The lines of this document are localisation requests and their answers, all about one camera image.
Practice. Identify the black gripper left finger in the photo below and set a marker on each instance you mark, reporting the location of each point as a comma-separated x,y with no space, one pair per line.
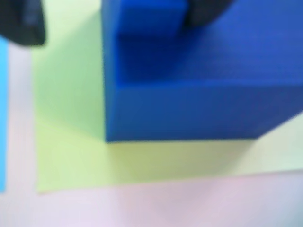
21,21

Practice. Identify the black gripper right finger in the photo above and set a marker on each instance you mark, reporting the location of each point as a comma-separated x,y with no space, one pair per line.
203,11

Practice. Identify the tiny blue cube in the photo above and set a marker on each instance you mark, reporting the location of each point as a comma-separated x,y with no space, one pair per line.
149,19

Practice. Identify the large blue cube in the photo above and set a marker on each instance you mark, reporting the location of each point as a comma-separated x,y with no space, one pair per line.
213,106

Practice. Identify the light blue paper square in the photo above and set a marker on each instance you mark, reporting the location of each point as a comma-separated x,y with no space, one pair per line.
2,118

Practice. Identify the green paper square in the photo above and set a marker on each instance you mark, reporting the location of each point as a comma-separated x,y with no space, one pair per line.
71,142

